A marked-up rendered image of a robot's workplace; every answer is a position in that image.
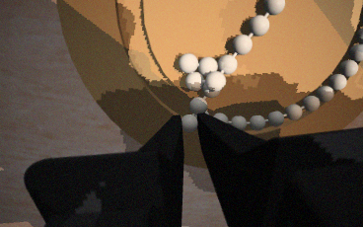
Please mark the tan round board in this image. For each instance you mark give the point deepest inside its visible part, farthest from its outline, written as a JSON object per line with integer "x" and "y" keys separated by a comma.
{"x": 127, "y": 54}

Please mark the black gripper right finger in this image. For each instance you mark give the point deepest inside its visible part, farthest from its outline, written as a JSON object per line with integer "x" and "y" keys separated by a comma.
{"x": 249, "y": 173}

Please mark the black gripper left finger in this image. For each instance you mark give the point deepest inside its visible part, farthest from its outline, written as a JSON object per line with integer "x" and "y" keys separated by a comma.
{"x": 150, "y": 178}

